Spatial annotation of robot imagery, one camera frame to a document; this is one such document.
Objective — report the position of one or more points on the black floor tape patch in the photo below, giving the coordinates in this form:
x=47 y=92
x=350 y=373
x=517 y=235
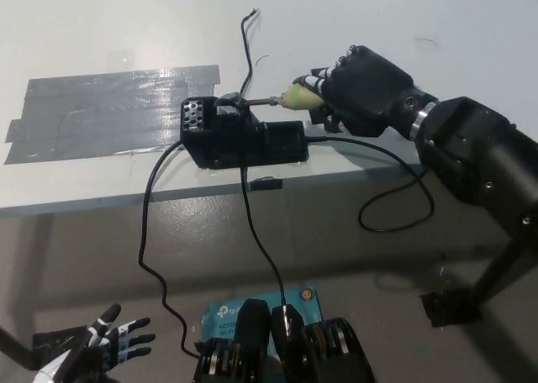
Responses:
x=54 y=339
x=445 y=309

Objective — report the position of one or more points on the black soldering station base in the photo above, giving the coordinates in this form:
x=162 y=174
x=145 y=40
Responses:
x=235 y=143

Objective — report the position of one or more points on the black robot torso blocks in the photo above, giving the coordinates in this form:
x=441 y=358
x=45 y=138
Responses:
x=260 y=337

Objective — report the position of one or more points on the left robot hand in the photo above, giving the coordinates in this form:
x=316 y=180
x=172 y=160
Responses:
x=113 y=337

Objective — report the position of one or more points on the teal tp-link box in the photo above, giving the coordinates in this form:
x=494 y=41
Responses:
x=220 y=313

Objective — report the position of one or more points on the small black tape strip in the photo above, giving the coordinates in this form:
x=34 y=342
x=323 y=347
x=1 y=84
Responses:
x=267 y=184

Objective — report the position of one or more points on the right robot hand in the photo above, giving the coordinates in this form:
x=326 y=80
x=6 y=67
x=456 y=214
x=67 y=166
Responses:
x=370 y=93

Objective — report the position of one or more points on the grey duct tape patch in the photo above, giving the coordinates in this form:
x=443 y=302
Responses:
x=105 y=110

